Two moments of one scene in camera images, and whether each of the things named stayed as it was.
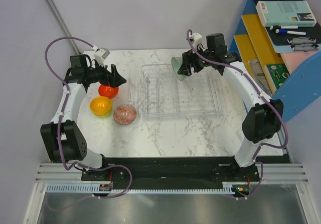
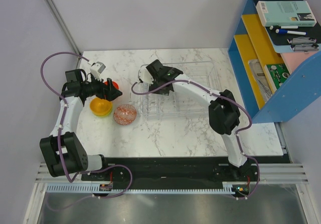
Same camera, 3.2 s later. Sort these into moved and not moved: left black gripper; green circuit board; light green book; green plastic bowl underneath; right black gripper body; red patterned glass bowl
Moved: right black gripper body; left black gripper
Not moved: red patterned glass bowl; light green book; green plastic bowl underneath; green circuit board
